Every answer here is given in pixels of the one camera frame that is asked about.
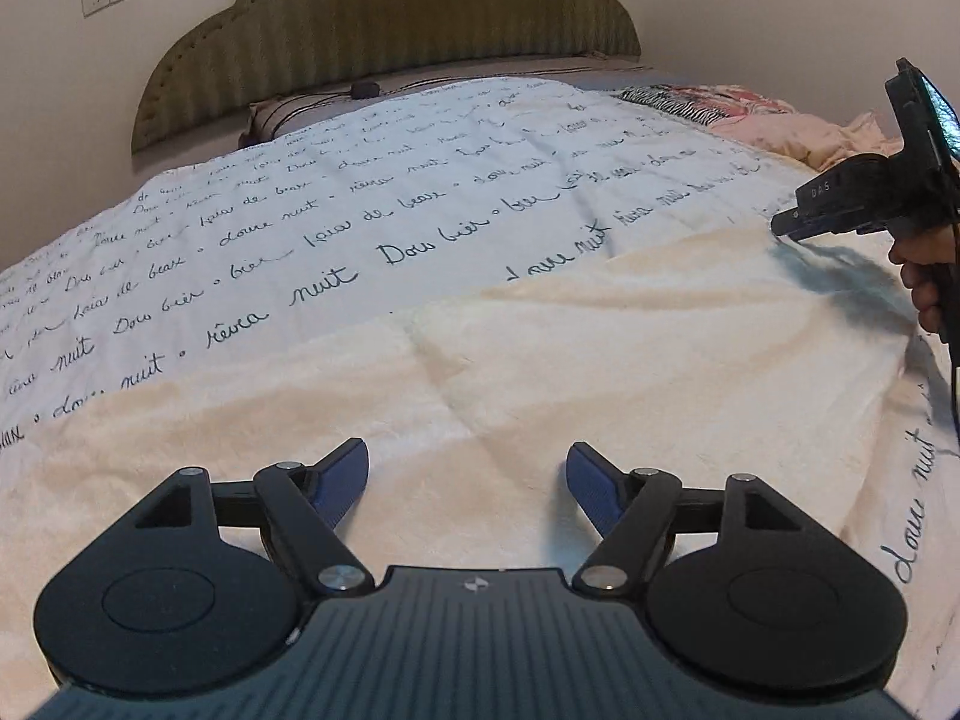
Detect cream fleece pants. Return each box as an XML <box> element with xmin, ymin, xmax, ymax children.
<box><xmin>0</xmin><ymin>219</ymin><xmax>939</xmax><ymax>646</ymax></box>

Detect person's right hand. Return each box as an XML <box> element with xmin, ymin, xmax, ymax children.
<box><xmin>889</xmin><ymin>227</ymin><xmax>955</xmax><ymax>333</ymax></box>

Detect pink patterned blanket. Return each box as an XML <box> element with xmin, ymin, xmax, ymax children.
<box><xmin>617</xmin><ymin>83</ymin><xmax>903</xmax><ymax>172</ymax></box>

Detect white script-print duvet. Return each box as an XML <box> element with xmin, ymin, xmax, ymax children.
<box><xmin>2</xmin><ymin>78</ymin><xmax>958</xmax><ymax>718</ymax></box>

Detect striped pillow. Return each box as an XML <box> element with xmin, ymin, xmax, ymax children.
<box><xmin>241</xmin><ymin>55</ymin><xmax>654</xmax><ymax>146</ymax></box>

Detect small black device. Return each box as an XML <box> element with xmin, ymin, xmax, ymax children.
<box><xmin>350</xmin><ymin>80</ymin><xmax>381</xmax><ymax>99</ymax></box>

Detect olive green headboard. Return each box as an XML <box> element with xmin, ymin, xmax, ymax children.
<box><xmin>130</xmin><ymin>0</ymin><xmax>641</xmax><ymax>153</ymax></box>

